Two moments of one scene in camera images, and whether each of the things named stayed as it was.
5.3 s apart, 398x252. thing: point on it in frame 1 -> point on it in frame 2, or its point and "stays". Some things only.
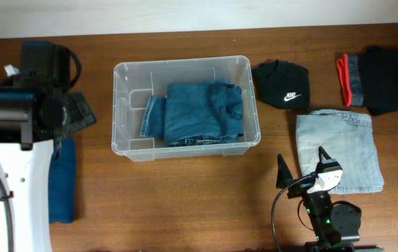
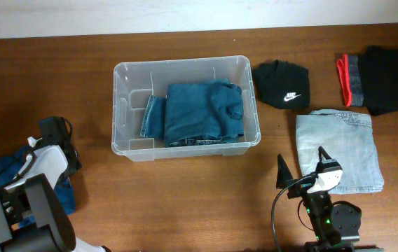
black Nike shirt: [282, 85] stays
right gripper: [284, 176] stays
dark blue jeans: [193, 114] stays
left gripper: [80, 113] -> [71, 161]
